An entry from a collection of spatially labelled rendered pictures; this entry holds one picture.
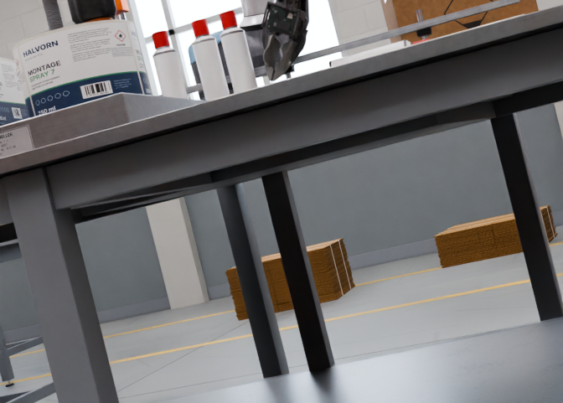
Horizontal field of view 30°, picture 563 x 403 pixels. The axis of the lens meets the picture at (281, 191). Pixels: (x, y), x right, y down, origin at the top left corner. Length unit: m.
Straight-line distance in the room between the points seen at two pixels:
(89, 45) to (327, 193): 6.17
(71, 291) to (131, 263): 7.07
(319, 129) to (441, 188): 6.23
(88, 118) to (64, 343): 0.30
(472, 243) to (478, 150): 1.22
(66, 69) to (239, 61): 0.59
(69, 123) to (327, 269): 4.78
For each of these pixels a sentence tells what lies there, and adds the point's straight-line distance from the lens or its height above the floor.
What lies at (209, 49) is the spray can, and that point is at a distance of 2.17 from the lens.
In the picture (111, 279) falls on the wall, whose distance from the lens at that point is 8.60.
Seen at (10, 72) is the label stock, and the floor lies 1.04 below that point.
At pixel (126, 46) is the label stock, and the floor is 0.98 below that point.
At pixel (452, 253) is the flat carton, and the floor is 0.08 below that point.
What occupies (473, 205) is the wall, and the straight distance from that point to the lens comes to 7.50.
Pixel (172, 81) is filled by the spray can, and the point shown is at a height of 0.97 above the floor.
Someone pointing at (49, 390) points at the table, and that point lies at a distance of 4.12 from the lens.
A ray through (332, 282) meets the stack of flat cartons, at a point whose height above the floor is 0.10.
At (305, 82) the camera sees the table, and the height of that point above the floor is 0.82.
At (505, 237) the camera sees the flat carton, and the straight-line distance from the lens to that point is 6.36.
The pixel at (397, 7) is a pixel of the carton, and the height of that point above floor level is 1.02.
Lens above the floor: 0.70
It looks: level
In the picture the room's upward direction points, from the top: 14 degrees counter-clockwise
